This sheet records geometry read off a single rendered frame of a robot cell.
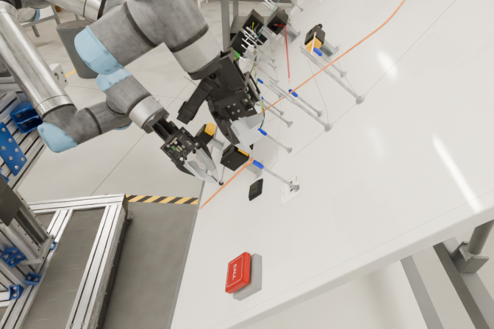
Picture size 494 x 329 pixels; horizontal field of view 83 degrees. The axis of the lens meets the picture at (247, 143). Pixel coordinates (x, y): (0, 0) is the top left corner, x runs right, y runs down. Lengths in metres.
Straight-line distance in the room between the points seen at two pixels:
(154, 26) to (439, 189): 0.42
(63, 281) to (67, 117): 1.11
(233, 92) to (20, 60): 0.50
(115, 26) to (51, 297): 1.42
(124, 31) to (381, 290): 0.83
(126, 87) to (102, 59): 0.20
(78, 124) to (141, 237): 1.32
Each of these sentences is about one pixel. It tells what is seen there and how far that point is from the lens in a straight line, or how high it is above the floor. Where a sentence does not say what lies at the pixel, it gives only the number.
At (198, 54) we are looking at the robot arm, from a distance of 0.46.
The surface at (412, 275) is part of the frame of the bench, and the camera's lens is 0.96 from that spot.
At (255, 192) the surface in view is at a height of 1.11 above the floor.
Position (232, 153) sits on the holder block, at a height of 1.17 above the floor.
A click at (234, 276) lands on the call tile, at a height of 1.11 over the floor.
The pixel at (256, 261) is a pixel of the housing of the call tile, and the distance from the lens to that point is 0.49.
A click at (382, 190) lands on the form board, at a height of 1.30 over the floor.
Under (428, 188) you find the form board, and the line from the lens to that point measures 0.36.
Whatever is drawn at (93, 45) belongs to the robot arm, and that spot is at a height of 1.41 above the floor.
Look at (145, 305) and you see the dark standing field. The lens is 1.75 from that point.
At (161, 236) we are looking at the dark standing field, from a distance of 1.94.
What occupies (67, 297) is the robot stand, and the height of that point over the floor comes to 0.21.
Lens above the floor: 1.55
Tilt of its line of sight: 38 degrees down
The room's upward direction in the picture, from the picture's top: straight up
